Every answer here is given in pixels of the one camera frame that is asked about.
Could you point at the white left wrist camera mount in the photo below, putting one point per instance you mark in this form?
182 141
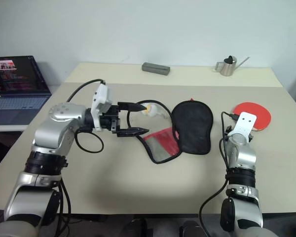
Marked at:
102 95

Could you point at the dark blue open laptop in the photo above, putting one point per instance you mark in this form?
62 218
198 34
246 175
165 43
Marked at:
19 103

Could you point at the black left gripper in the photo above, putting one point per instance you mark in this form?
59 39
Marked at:
111 118

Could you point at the red table tennis paddle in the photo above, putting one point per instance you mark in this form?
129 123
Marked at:
261 116

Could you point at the red black mesh paddle case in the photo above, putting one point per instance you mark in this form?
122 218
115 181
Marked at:
192 128

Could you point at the grey rectangular block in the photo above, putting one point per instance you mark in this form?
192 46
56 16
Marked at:
155 68

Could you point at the steel watering can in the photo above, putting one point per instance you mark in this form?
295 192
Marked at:
228 69

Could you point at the white side table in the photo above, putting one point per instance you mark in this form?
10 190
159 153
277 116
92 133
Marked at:
7 128

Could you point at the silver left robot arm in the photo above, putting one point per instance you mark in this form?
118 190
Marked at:
54 133

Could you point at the dark rounded shape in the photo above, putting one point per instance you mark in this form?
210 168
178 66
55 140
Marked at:
191 229

